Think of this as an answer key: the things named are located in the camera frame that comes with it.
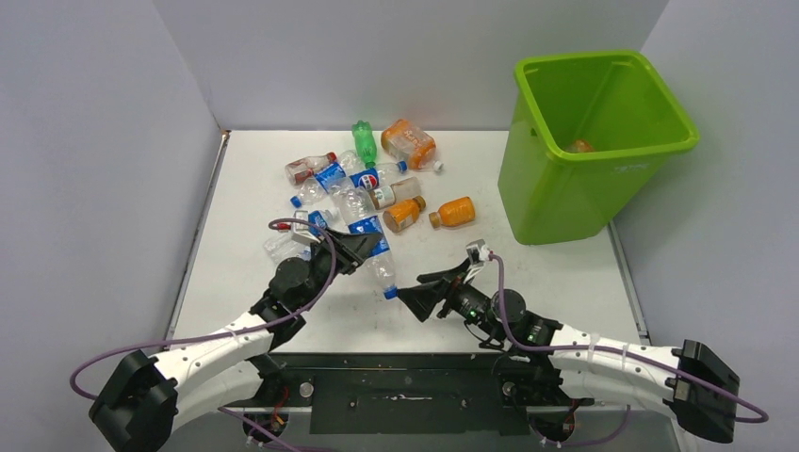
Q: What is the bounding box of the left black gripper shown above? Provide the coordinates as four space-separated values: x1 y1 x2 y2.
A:
299 226 381 312

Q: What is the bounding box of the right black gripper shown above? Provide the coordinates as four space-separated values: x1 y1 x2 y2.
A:
396 257 507 341

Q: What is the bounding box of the small orange juice bottle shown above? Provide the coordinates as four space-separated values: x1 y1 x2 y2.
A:
383 196 427 234

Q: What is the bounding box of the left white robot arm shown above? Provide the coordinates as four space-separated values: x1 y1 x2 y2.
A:
89 228 383 451

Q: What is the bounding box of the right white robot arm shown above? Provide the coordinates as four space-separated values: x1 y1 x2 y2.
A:
397 261 740 444

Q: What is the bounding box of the green plastic bin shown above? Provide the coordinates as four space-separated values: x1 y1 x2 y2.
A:
497 50 700 245

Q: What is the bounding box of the pepsi bottle blue cap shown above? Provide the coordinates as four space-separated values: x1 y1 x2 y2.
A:
350 161 408 190

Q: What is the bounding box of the blue label crushed bottle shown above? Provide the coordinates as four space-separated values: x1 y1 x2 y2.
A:
290 151 366 208

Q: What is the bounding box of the crushed red label bottle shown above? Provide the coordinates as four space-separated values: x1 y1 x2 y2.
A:
285 153 337 186

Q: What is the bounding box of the green soda bottle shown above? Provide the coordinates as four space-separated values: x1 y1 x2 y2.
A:
351 121 377 168

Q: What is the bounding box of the large orange tea bottle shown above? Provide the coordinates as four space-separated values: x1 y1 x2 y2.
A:
381 119 443 172

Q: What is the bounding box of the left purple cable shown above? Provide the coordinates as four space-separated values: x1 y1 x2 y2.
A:
68 218 338 400

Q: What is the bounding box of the purple cable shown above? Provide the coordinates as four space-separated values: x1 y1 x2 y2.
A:
68 218 338 400
487 252 770 426

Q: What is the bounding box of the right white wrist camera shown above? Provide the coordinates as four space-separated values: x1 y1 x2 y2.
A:
465 239 491 266

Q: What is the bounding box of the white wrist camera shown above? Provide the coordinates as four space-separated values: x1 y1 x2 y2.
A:
465 239 491 266
272 210 319 246

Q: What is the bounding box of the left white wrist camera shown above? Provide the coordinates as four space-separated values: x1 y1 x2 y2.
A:
272 210 319 246

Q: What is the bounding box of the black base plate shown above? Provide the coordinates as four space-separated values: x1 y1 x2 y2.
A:
229 352 575 436

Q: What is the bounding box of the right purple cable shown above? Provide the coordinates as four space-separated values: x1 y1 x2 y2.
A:
487 252 770 426

